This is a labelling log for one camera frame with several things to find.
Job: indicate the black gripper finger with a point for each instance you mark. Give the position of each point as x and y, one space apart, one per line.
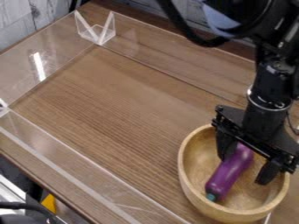
268 172
225 143

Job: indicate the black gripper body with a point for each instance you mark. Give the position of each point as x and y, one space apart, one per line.
257 126

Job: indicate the purple toy eggplant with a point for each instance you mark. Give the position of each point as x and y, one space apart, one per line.
227 173

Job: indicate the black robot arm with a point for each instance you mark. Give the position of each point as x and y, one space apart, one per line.
269 23

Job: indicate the brown wooden bowl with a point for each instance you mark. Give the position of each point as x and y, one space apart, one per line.
249 201

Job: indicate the yellow black device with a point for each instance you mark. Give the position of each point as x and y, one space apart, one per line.
54 206

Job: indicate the clear acrylic tray wall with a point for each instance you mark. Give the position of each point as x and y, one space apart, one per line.
84 185

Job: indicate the clear acrylic corner bracket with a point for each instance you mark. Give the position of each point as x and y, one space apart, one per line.
98 34

